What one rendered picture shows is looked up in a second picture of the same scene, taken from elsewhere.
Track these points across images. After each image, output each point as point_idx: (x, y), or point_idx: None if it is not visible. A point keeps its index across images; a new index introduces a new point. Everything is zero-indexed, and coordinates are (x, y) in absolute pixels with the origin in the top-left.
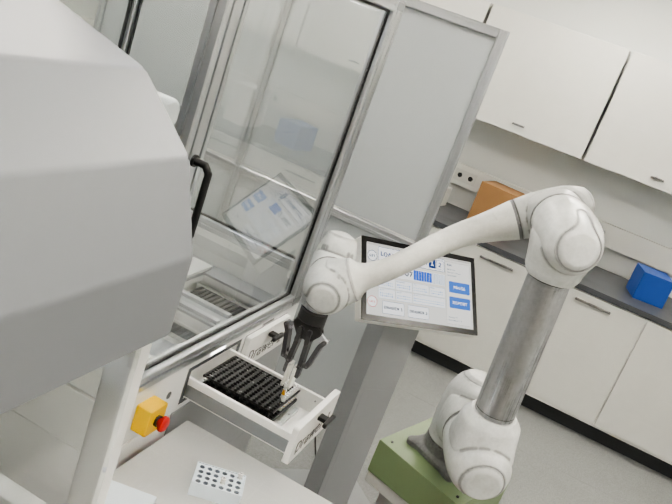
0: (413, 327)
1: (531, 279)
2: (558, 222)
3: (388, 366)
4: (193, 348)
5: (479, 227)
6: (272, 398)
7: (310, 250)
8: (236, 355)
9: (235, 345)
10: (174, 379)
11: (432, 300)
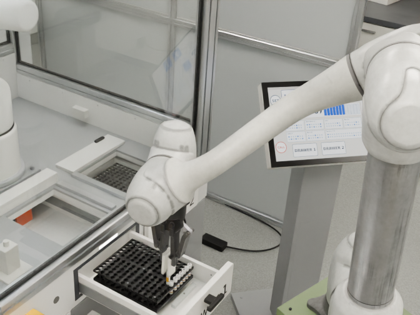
0: (330, 164)
1: (370, 156)
2: (380, 92)
3: (319, 199)
4: (70, 252)
5: (314, 94)
6: (160, 284)
7: (200, 115)
8: (135, 236)
9: (134, 227)
10: (56, 285)
11: (347, 132)
